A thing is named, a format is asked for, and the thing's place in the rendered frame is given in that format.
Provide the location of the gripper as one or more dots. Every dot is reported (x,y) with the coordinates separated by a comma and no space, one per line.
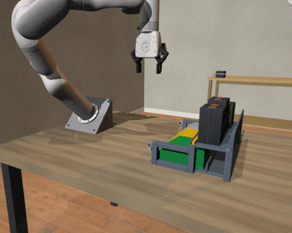
(148,45)

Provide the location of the grey metal rack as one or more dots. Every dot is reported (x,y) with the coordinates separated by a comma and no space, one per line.
(219,161)

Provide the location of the grey open bin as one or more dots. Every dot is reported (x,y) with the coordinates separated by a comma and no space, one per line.
(192,126)

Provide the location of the green bin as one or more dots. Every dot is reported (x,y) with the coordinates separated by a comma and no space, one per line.
(202,155)

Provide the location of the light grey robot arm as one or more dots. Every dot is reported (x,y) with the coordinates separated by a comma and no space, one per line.
(35,18)

